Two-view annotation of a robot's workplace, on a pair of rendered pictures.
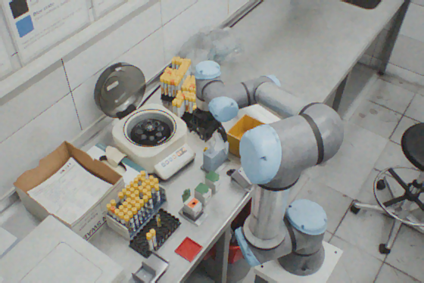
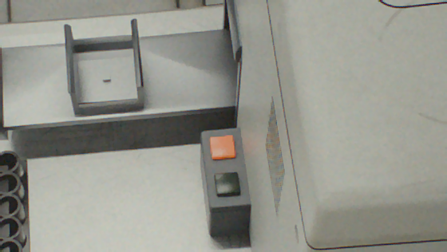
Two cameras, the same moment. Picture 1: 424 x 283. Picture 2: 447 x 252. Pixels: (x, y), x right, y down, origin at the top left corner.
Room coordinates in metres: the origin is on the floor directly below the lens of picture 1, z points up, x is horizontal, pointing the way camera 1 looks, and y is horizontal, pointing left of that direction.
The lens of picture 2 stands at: (0.82, 0.54, 1.57)
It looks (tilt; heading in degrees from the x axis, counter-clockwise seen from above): 62 degrees down; 233
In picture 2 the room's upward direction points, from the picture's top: 3 degrees counter-clockwise
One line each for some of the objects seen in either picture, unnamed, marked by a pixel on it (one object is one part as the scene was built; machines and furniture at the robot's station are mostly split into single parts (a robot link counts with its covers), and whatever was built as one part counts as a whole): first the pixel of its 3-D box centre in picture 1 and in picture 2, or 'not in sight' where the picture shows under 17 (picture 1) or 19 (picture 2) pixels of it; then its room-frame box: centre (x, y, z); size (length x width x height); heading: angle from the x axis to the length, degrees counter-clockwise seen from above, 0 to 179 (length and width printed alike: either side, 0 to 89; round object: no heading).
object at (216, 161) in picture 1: (216, 157); not in sight; (1.10, -0.02, 0.92); 0.10 x 0.07 x 0.10; 141
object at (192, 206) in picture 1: (192, 207); not in sight; (0.87, 0.06, 0.92); 0.05 x 0.04 x 0.06; 53
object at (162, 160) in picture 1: (154, 140); not in sight; (1.17, 0.22, 0.94); 0.30 x 0.24 x 0.12; 47
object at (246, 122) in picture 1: (248, 138); not in sight; (1.20, -0.15, 0.93); 0.13 x 0.13 x 0.10; 55
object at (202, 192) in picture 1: (202, 194); not in sight; (0.94, 0.03, 0.91); 0.05 x 0.04 x 0.07; 56
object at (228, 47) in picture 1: (223, 40); not in sight; (1.82, -0.05, 0.94); 0.20 x 0.17 x 0.14; 120
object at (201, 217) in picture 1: (193, 213); not in sight; (0.87, 0.06, 0.89); 0.09 x 0.05 x 0.04; 53
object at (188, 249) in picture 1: (188, 249); not in sight; (0.74, 0.07, 0.88); 0.07 x 0.07 x 0.01; 56
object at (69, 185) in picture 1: (72, 192); not in sight; (0.91, 0.47, 0.95); 0.29 x 0.25 x 0.15; 56
